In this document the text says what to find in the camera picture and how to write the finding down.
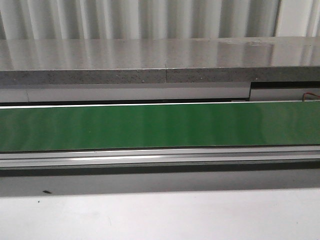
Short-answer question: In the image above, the green conveyor belt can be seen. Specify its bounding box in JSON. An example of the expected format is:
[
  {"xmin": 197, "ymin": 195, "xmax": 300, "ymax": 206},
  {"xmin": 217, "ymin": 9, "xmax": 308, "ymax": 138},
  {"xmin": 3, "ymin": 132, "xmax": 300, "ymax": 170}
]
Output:
[{"xmin": 0, "ymin": 101, "xmax": 320, "ymax": 152}]

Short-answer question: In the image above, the grey stone countertop slab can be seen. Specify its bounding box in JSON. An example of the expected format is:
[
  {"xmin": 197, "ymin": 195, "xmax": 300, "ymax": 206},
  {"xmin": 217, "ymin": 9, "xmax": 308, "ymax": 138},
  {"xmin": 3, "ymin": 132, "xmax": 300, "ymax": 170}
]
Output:
[{"xmin": 0, "ymin": 37, "xmax": 320, "ymax": 86}]

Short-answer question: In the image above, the white pleated curtain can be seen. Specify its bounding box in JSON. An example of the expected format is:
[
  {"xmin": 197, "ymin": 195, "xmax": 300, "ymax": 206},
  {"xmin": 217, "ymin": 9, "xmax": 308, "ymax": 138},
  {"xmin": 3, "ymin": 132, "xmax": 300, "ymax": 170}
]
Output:
[{"xmin": 0, "ymin": 0, "xmax": 320, "ymax": 40}]

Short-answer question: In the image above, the silver conveyor rear rail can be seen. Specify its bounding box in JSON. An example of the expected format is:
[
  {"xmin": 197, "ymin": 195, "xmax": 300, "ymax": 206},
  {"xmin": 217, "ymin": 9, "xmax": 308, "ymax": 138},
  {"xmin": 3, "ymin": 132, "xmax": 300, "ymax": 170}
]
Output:
[{"xmin": 0, "ymin": 81, "xmax": 320, "ymax": 104}]

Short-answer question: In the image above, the silver conveyor rail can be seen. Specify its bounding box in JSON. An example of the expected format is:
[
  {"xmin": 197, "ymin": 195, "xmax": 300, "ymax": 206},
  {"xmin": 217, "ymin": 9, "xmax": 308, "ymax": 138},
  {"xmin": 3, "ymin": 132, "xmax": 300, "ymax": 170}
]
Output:
[
  {"xmin": 0, "ymin": 81, "xmax": 320, "ymax": 104},
  {"xmin": 0, "ymin": 145, "xmax": 320, "ymax": 169}
]

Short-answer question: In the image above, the red orange wire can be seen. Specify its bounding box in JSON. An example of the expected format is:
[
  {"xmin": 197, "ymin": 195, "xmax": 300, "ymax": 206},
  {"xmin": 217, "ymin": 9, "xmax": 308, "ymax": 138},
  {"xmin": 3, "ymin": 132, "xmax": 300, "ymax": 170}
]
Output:
[{"xmin": 301, "ymin": 92, "xmax": 320, "ymax": 102}]

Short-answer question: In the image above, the silver conveyor front rail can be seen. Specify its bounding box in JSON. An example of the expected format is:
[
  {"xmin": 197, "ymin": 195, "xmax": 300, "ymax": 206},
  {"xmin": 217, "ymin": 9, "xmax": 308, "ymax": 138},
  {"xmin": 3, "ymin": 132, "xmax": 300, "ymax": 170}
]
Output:
[{"xmin": 0, "ymin": 145, "xmax": 320, "ymax": 169}]

